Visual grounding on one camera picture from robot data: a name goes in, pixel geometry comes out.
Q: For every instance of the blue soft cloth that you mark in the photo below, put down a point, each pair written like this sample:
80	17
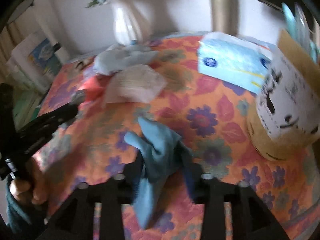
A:
161	149

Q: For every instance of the blue tissue pack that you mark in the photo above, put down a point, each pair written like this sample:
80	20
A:
242	61

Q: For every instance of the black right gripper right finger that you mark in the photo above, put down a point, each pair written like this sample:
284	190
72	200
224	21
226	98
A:
250	217

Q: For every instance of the cardboard box with cat face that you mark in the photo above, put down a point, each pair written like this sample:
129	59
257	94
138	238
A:
284	118

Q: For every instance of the floral orange tablecloth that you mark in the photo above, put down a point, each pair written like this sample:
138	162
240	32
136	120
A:
209	115

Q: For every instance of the red zip bag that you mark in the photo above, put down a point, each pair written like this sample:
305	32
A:
94	87

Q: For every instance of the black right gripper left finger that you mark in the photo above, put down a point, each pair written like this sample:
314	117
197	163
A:
75	217

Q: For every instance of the left hand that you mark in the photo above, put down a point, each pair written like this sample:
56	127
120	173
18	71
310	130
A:
34	191

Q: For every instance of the grey plush toy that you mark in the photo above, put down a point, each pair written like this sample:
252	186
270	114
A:
118	58

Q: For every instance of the gold thermos bottle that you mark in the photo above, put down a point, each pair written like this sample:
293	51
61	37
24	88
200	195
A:
225	16

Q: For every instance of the white ribbed vase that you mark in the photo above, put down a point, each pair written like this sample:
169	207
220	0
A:
129	24

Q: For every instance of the clear plastic bag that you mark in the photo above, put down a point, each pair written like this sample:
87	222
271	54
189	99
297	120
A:
139	83

